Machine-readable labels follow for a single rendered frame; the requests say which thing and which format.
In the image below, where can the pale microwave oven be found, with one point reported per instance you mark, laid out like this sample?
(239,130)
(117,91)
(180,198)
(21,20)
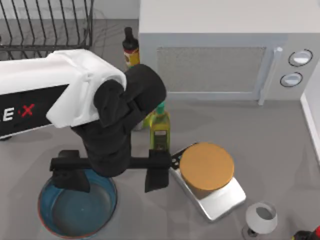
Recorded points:
(200,17)

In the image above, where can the yellow oil bottle green cap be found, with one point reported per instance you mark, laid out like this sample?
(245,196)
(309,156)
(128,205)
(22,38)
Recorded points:
(160,127)

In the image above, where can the pale microwave door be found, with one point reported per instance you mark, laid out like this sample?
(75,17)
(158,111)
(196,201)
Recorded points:
(210,68)

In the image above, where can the black and red bottle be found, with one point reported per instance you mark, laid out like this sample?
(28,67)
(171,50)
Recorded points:
(308,235)

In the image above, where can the dark bottle with yellow label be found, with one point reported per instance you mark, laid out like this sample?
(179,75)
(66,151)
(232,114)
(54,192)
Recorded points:
(130,50)

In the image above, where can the silver kitchen scale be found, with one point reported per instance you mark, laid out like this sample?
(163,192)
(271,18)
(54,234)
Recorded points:
(222,203)

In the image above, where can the blue bowl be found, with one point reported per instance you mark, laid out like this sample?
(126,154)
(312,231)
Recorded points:
(82,215)

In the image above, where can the white microwave knob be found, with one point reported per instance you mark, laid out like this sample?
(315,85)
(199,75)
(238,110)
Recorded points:
(291,79)
(300,58)

